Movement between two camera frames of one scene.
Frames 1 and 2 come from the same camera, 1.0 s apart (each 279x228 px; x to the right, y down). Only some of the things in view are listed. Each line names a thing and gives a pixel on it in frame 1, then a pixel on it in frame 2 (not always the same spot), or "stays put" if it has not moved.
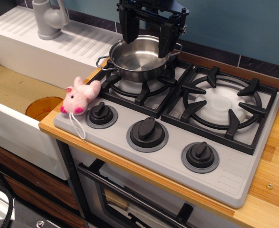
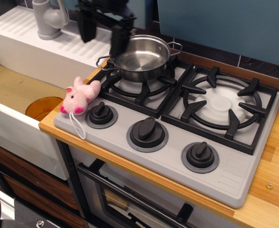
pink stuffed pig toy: x=77 y=98 stays put
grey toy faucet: x=50 y=22 stays put
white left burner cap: x=127 y=86 stays put
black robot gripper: x=165 y=20 to x=115 y=13
